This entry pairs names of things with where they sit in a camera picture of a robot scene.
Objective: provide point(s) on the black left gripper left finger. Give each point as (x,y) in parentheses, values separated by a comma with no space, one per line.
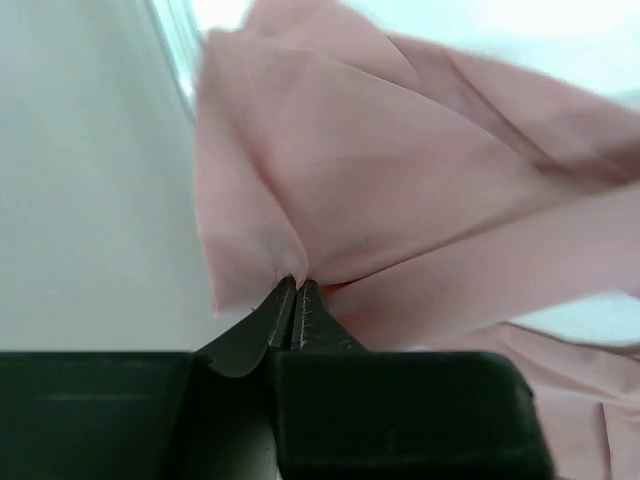
(126,415)

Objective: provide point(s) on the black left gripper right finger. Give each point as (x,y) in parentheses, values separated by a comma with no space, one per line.
(344,412)

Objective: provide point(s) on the pink trousers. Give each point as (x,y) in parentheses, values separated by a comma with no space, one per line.
(434,195)

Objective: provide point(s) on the aluminium left rail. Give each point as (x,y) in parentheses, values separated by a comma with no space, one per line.
(181,38)

